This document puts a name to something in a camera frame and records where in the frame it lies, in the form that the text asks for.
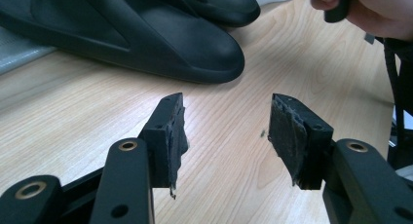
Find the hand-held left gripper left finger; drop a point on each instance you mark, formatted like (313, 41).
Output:
(162, 142)

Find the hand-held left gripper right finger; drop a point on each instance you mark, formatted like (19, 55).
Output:
(302, 142)

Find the black slip-on shoe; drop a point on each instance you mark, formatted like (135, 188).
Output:
(146, 39)
(227, 6)

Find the metal shoe rack grey shelves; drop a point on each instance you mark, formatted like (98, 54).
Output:
(16, 55)

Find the grey table bracket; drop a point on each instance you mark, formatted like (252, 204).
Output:
(368, 38)

